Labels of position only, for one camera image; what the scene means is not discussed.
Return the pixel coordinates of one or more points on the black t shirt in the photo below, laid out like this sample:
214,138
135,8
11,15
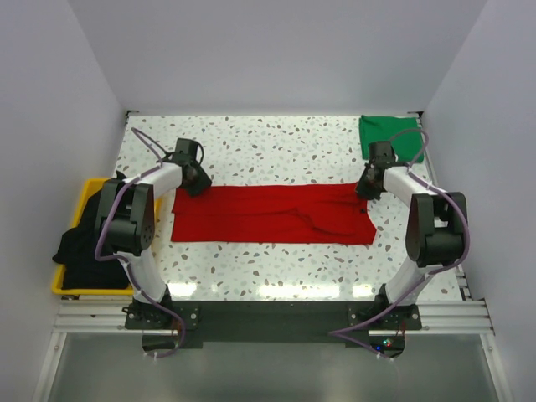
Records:
84,251

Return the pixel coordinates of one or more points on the folded green t shirt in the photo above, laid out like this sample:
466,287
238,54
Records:
383,128

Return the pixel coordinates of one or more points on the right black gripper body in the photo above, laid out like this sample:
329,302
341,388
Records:
364,188

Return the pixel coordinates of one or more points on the yellow plastic bin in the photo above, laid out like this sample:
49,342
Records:
79,201

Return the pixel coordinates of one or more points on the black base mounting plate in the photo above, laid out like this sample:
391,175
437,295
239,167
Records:
244,321

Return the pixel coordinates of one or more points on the red polo shirt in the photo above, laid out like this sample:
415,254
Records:
281,214

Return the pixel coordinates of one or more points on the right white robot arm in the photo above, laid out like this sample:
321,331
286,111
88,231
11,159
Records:
437,235

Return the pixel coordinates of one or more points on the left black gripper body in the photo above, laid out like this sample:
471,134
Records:
200,180

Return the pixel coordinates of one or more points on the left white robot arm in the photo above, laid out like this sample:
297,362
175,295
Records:
125,224

